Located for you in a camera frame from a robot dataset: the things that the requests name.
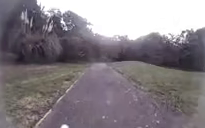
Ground grey asphalt path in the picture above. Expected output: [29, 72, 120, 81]
[35, 62, 191, 128]

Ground wood of dark trees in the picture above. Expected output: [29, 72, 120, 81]
[0, 0, 205, 73]

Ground pale concrete kerb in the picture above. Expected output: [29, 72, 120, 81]
[33, 69, 88, 128]

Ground green grass slope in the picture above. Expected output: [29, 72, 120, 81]
[107, 60, 205, 118]

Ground grass verge with dry patches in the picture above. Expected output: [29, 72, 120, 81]
[0, 62, 90, 128]

